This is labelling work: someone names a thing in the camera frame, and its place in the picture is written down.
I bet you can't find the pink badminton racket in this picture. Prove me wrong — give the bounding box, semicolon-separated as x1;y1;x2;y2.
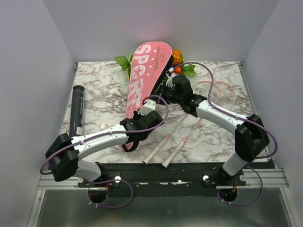
161;81;237;169
142;80;228;165

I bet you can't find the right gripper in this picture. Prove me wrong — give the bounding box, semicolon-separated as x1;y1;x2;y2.
149;82;184;105

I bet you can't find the toy pineapple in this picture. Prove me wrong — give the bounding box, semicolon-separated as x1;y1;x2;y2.
172;49;184;67

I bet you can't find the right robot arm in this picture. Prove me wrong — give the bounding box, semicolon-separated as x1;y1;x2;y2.
157;75;269;185

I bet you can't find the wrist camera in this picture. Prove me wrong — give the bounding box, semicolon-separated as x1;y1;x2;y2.
138;99;156;116
165;68;177;88

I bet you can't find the green fake leaf left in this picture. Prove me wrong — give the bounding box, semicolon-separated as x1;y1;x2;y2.
115;55;129;71

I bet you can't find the green fake leaf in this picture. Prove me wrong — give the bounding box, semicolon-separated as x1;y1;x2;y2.
181;64;196;77
115;55;129;71

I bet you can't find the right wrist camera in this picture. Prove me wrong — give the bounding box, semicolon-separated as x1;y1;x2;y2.
165;68;177;88

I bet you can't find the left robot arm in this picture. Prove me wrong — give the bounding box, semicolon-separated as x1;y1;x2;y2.
45;111;163;187

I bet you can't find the pink racket bag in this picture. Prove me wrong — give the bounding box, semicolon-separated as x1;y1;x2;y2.
118;41;173;152

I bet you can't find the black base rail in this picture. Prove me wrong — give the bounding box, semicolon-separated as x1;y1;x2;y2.
78;163;249;197

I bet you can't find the green fake leaf right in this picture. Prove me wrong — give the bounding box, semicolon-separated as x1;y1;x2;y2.
181;64;196;77

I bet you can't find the toy carrot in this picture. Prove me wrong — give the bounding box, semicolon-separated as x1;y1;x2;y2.
175;67;182;74

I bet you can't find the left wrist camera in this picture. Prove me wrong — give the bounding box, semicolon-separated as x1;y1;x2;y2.
138;99;156;116

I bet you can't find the green plastic bin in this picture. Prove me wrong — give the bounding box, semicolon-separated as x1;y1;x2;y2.
127;53;134;79

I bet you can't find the black shuttlecock tube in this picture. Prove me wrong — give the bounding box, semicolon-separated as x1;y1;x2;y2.
69;85;85;138

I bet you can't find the white racket handle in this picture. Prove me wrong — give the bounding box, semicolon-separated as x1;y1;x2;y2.
161;141;184;168
143;139;167;164

